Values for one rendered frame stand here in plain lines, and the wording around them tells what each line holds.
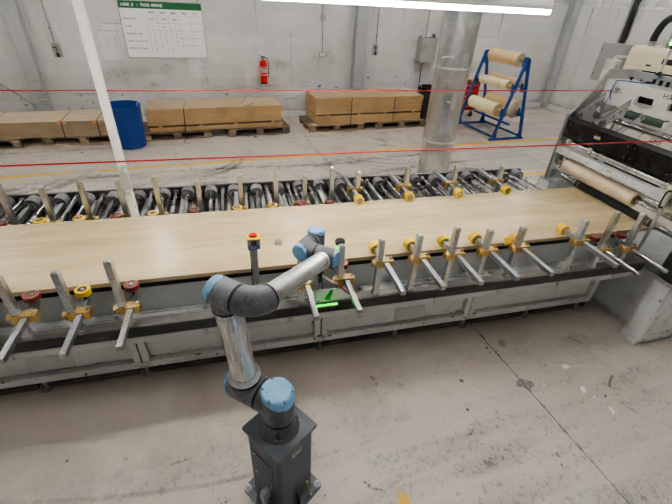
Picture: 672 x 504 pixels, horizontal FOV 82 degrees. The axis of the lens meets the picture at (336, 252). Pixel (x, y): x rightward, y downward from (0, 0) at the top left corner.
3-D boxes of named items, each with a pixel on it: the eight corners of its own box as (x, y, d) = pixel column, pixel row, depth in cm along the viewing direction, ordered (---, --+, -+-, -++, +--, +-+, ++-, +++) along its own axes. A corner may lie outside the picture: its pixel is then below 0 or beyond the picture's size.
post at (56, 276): (86, 340, 219) (56, 272, 193) (79, 341, 218) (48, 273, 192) (88, 335, 222) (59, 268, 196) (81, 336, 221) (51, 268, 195)
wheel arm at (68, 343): (68, 359, 188) (65, 353, 185) (60, 360, 187) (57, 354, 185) (92, 301, 223) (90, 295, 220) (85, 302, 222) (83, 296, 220)
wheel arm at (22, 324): (6, 364, 181) (3, 358, 179) (-2, 365, 180) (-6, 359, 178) (41, 304, 216) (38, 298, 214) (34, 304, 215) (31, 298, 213)
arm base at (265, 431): (307, 424, 186) (307, 412, 181) (278, 453, 174) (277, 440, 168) (280, 401, 196) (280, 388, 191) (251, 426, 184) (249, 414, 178)
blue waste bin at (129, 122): (150, 150, 658) (140, 105, 618) (112, 152, 640) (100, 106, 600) (151, 139, 703) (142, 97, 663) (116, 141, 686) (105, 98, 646)
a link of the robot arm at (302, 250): (310, 250, 182) (322, 238, 191) (289, 243, 186) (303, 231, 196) (309, 266, 187) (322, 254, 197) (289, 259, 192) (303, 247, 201)
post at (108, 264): (132, 328, 223) (109, 260, 196) (125, 329, 222) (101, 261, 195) (133, 324, 225) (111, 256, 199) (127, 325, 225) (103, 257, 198)
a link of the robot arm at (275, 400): (283, 434, 171) (282, 410, 161) (252, 417, 177) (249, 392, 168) (301, 407, 183) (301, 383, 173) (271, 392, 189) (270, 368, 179)
